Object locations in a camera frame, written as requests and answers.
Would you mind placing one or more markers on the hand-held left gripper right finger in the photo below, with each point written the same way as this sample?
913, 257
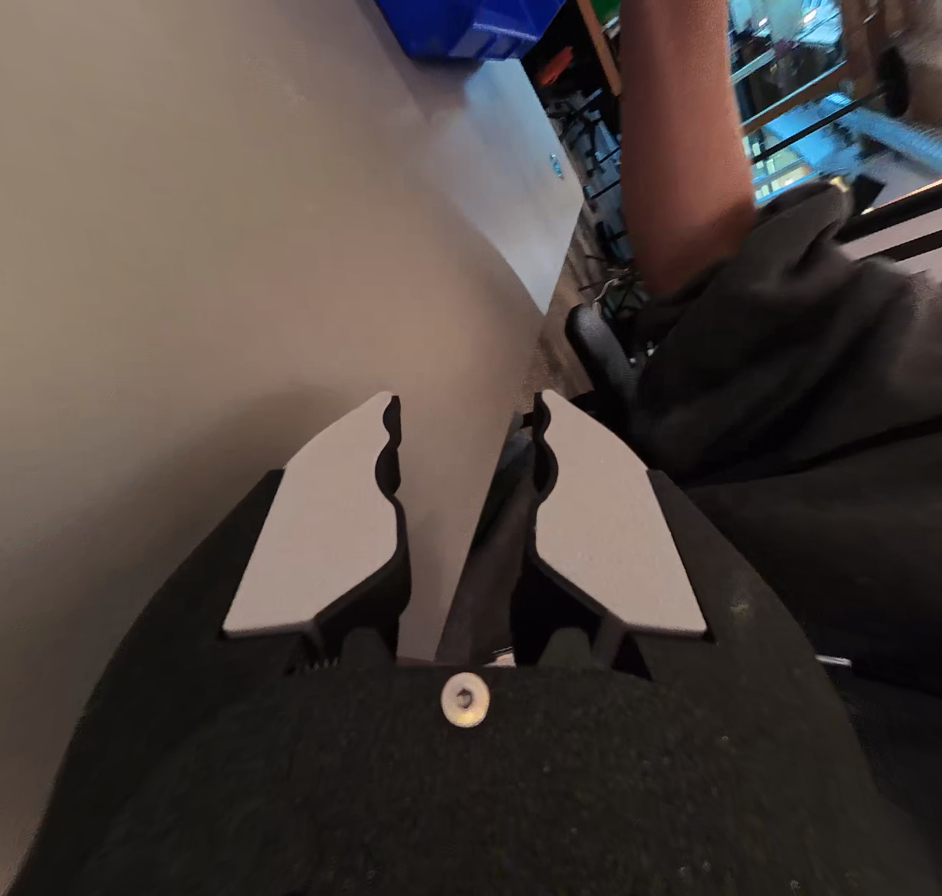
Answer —
618, 540

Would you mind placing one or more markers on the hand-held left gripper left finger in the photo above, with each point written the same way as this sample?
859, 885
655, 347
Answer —
317, 531

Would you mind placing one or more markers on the person's right forearm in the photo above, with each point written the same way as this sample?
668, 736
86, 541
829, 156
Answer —
677, 131

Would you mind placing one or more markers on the person's black chair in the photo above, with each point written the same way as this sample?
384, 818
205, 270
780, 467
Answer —
601, 359

